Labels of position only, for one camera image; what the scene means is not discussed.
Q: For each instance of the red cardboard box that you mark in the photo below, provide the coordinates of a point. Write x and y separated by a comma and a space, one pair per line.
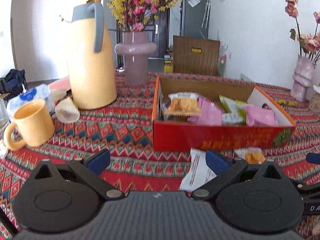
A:
212, 137

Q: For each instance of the patterned red tablecloth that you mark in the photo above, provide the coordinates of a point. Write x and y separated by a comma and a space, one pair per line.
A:
100, 135

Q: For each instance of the dried pink roses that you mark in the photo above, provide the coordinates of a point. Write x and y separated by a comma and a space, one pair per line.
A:
291, 10

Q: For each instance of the yellow thermos jug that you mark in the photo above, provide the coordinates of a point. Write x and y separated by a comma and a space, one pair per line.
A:
90, 80

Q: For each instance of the grey refrigerator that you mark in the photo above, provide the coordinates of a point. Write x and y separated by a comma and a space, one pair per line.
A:
192, 22

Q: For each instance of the paper note on refrigerator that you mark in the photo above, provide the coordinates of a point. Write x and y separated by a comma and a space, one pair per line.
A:
193, 2

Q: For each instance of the fallen yellow flower sprig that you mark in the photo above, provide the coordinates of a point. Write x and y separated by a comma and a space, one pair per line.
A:
286, 103

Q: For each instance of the white folded umbrella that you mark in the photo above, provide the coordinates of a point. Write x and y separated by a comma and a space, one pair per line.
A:
206, 12

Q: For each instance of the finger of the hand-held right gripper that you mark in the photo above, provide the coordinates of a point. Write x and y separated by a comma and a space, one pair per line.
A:
301, 187
313, 158

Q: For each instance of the white printed snack packet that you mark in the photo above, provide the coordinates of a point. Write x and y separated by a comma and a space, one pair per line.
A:
197, 170
231, 118

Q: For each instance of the crumpled white tissue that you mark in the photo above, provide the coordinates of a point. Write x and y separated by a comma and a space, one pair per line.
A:
3, 150

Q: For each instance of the black bag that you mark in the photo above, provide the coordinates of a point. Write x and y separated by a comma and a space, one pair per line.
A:
12, 80

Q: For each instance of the dark entrance door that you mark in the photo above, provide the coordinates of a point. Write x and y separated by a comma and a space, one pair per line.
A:
162, 42

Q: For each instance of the pink and yellow blossom branches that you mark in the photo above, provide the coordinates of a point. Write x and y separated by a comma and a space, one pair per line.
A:
135, 7

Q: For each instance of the green snack packet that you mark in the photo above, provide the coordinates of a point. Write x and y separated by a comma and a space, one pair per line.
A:
228, 103
241, 110

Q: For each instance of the glass storage jar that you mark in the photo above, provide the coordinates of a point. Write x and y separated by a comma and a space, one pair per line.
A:
316, 100

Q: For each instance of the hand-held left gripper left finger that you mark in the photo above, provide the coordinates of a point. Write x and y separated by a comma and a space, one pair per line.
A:
98, 160

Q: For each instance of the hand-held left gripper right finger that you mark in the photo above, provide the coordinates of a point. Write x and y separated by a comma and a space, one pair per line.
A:
217, 160

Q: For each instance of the yellow ceramic mug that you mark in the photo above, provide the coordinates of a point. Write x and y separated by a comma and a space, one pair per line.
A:
35, 125

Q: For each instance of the crumpled plastic water bottle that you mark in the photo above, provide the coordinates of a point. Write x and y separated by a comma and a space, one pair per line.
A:
32, 93

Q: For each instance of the pink snack packet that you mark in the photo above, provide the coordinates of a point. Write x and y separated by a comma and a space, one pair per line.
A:
260, 116
207, 112

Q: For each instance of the clear drinking glass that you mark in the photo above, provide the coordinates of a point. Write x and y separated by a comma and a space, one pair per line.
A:
3, 115

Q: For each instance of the clear cracker packet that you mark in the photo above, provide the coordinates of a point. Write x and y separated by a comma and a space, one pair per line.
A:
251, 156
182, 105

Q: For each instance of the wooden chair back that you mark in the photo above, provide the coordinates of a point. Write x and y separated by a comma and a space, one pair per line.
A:
190, 65

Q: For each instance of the pink textured vase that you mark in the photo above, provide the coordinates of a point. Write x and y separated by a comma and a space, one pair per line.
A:
302, 80

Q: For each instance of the pink flat box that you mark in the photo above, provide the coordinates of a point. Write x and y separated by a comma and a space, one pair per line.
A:
60, 83

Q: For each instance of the mauve glass vase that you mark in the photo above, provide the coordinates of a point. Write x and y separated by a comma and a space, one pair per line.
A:
135, 67

